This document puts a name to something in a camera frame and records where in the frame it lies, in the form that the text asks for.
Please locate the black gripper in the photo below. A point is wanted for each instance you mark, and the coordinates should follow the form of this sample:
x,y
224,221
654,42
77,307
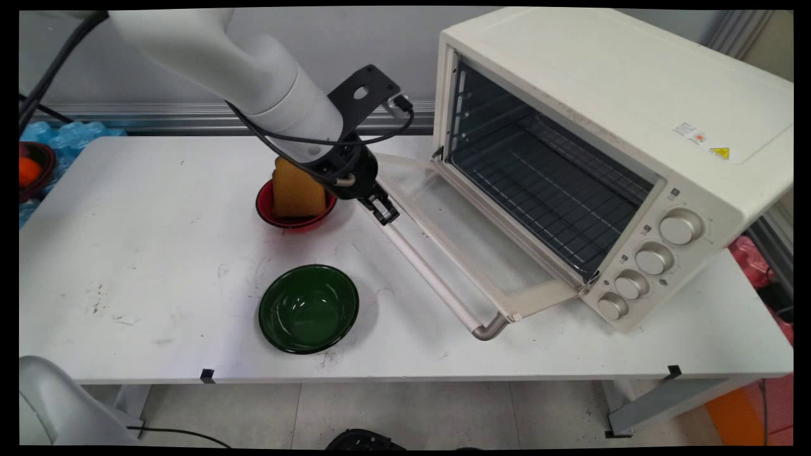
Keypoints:
x,y
355,174

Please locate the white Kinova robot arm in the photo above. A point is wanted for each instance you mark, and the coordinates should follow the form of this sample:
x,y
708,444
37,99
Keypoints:
x,y
241,63

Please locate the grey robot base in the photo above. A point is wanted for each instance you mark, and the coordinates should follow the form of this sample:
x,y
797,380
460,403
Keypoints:
x,y
57,405

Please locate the brown bread slice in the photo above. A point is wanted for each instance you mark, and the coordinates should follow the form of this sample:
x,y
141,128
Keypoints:
x,y
294,193

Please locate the red bowl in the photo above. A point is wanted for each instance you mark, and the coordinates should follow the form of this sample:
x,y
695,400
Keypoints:
x,y
269,212

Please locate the green bowl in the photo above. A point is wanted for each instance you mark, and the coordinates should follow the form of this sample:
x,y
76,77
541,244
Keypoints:
x,y
308,309

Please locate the black floor object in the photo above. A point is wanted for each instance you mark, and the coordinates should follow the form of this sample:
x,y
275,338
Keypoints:
x,y
364,440

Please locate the black tape marker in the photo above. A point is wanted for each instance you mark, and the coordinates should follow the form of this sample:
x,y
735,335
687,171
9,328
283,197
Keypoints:
x,y
675,372
207,375

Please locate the cream toaster oven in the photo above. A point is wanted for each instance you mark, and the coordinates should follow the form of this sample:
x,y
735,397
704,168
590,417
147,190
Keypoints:
x,y
621,82

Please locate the large silver oven knob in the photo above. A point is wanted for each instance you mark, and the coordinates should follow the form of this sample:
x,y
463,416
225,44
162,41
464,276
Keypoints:
x,y
681,227

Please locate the grey table leg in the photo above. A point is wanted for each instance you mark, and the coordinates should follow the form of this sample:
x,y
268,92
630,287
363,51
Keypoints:
x,y
133,405
671,402

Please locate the blue plastic bag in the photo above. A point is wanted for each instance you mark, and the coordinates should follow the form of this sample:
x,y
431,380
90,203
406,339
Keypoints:
x,y
70,134

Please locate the oven warning sticker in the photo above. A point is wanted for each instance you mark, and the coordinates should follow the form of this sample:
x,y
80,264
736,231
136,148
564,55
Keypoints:
x,y
700,138

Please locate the dark bowl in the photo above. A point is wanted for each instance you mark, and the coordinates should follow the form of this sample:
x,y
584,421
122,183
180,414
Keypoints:
x,y
45,164

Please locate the orange fruit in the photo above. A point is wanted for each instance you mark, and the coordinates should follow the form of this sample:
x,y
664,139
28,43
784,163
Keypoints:
x,y
29,172

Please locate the red plastic bag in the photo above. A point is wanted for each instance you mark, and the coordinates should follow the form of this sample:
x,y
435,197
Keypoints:
x,y
751,263

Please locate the orange floor object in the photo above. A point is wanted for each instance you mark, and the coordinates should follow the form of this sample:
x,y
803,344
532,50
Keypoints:
x,y
741,415

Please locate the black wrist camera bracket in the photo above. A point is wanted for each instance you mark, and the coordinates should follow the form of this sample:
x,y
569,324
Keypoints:
x,y
367,92

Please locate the aluminium wall rail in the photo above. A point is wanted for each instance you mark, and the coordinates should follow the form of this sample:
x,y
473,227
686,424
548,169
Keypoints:
x,y
158,117

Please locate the aluminium frame post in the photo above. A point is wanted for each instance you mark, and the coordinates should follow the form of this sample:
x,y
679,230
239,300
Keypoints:
x,y
738,31

